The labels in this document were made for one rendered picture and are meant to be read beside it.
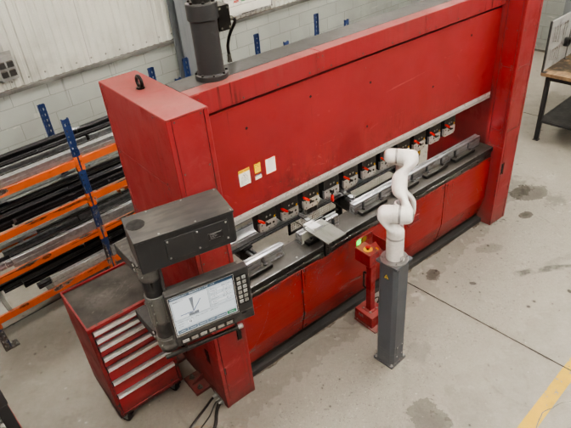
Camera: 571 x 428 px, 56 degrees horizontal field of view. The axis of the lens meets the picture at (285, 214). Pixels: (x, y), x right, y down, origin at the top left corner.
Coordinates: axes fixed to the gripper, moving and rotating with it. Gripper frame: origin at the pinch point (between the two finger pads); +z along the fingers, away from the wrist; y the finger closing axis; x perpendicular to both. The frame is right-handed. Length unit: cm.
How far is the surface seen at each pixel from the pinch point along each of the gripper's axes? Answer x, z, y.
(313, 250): -48, 10, -37
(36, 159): -175, -29, -232
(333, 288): -30, 59, -32
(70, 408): -236, 104, -99
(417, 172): 83, 4, -49
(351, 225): -5.9, 10.5, -39.4
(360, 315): -14, 89, -14
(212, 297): -160, -54, 10
